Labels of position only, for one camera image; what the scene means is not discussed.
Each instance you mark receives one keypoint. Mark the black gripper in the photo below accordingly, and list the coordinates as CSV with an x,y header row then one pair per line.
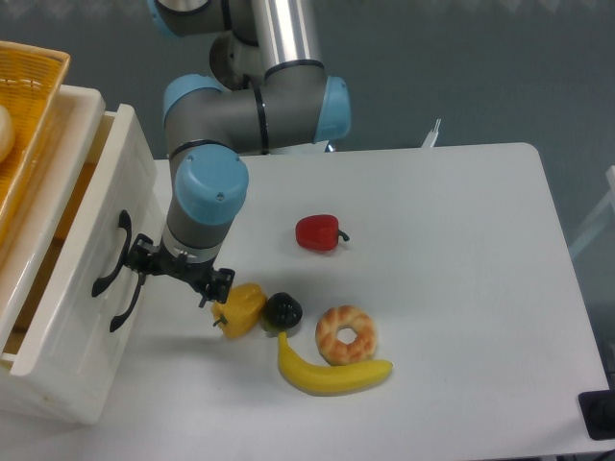
x,y
150,260

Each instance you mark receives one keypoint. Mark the white top drawer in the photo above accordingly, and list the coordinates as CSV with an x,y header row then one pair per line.
x,y
69,347

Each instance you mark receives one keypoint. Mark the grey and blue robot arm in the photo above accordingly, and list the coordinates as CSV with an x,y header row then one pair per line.
x,y
291,100

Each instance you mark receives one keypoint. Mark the white drawer cabinet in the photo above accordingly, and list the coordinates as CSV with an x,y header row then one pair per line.
x,y
77,137

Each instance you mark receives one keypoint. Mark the yellow bell pepper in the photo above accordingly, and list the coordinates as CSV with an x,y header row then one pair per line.
x,y
241,311

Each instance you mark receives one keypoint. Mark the red bell pepper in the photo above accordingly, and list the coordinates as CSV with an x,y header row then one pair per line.
x,y
319,233

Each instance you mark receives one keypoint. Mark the yellow banana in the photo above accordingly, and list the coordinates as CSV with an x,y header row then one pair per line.
x,y
329,380

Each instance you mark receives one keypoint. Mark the white bread roll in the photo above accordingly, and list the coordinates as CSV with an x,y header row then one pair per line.
x,y
7,133

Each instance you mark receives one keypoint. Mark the yellow woven basket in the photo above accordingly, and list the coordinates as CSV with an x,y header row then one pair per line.
x,y
31,78

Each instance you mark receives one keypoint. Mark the black device at edge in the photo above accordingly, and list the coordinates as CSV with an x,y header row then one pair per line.
x,y
597,408

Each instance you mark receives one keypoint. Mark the white table frame bracket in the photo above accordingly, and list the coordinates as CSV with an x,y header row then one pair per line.
x,y
432,136

